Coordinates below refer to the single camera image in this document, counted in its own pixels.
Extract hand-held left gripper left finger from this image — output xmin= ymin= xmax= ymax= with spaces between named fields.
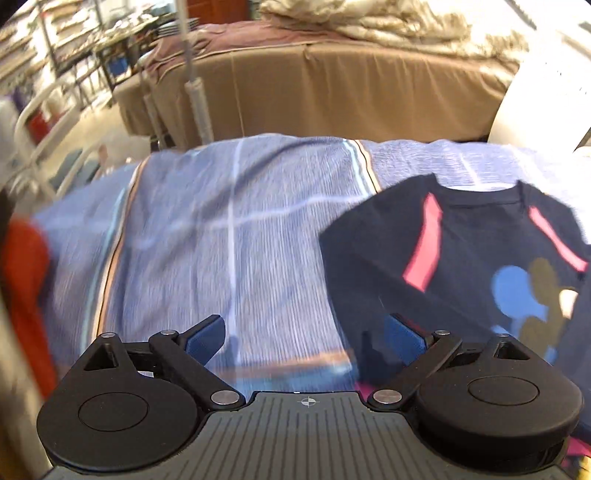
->
xmin=84 ymin=315 xmax=245 ymax=409

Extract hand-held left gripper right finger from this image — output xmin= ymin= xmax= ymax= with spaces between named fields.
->
xmin=372 ymin=314 xmax=532 ymax=409

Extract navy shirt with pink trim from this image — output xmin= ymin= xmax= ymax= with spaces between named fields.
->
xmin=318 ymin=174 xmax=591 ymax=400

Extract blue striped bedsheet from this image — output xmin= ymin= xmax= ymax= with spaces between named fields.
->
xmin=34 ymin=133 xmax=591 ymax=404

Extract orange cloth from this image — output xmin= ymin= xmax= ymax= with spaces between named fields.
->
xmin=0 ymin=218 xmax=59 ymax=398

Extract white padded pole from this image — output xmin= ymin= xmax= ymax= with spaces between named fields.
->
xmin=178 ymin=0 xmax=216 ymax=145

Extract brown covered bed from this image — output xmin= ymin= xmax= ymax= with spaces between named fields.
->
xmin=113 ymin=23 xmax=522 ymax=149

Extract blue storage bin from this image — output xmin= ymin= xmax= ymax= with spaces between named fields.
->
xmin=108 ymin=55 xmax=131 ymax=80

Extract cream patterned quilt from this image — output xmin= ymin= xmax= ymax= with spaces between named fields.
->
xmin=257 ymin=0 xmax=530 ymax=64

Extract cluttered storage shelves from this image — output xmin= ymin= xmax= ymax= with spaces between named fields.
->
xmin=0 ymin=0 xmax=139 ymax=109

